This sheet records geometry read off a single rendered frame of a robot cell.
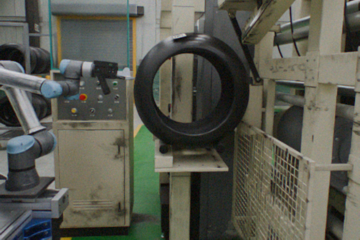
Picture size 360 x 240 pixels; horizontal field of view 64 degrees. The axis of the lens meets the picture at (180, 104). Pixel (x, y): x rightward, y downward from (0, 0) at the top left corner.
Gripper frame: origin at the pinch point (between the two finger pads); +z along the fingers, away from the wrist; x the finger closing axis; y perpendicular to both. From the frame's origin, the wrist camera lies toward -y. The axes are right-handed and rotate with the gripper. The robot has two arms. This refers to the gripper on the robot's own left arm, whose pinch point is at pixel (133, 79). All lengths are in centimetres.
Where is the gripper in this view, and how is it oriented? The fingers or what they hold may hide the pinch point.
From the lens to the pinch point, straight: 146.7
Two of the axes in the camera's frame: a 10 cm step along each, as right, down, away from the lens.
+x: -0.8, -1.2, 9.9
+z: 9.9, 1.1, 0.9
